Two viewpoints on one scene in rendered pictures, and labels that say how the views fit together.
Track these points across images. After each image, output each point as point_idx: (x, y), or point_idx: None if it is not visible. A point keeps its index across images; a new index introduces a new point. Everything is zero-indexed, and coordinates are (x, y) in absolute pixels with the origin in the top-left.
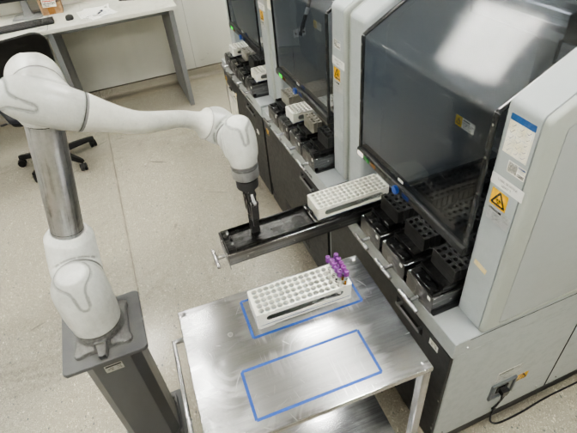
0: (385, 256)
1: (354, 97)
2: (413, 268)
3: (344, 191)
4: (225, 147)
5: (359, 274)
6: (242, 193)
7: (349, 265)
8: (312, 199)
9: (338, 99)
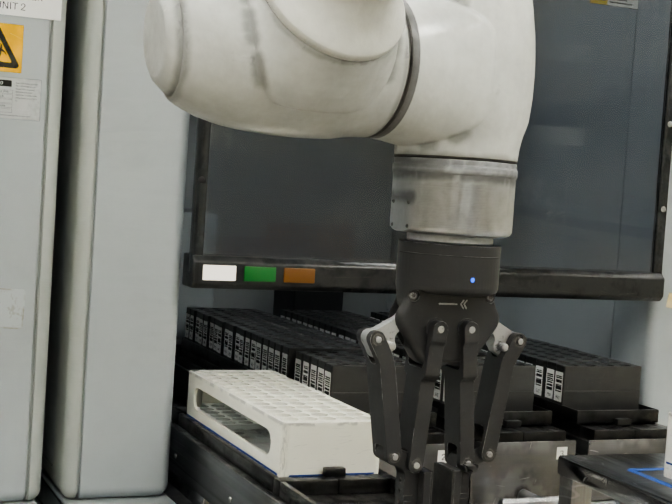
0: (487, 494)
1: (129, 98)
2: (580, 438)
3: (276, 396)
4: (511, 50)
5: (645, 460)
6: (383, 381)
7: (609, 463)
8: (319, 421)
9: (2, 147)
